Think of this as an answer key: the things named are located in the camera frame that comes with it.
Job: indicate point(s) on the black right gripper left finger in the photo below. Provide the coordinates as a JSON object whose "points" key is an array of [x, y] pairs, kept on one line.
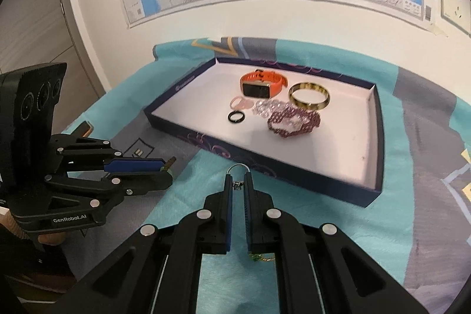
{"points": [[157, 270]]}

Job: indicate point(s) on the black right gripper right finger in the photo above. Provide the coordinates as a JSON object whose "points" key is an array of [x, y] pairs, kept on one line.
{"points": [[319, 270]]}

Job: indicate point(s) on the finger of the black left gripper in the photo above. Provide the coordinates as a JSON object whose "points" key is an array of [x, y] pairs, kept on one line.
{"points": [[131, 165], [140, 183]]}

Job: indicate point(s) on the orange smart watch band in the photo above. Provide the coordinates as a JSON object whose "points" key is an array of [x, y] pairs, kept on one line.
{"points": [[262, 84]]}

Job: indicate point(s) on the tortoiseshell bangle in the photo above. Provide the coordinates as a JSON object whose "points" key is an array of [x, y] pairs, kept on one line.
{"points": [[312, 87]]}

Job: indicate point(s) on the person's left forearm sleeve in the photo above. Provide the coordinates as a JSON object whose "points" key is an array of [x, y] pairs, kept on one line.
{"points": [[11, 225]]}

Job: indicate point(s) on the person's left hand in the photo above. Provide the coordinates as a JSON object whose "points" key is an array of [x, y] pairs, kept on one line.
{"points": [[52, 238]]}

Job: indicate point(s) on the grey wooden door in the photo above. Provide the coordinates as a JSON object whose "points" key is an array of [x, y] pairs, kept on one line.
{"points": [[45, 31]]}

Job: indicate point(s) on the teal grey patterned cloth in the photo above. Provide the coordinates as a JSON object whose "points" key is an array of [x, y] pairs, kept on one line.
{"points": [[418, 229]]}

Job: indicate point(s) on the dark blue shallow box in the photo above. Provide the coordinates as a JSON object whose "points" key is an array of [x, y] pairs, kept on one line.
{"points": [[337, 151]]}

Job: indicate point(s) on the white wall socket panel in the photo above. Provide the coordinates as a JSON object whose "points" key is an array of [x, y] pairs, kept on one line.
{"points": [[457, 12]]}

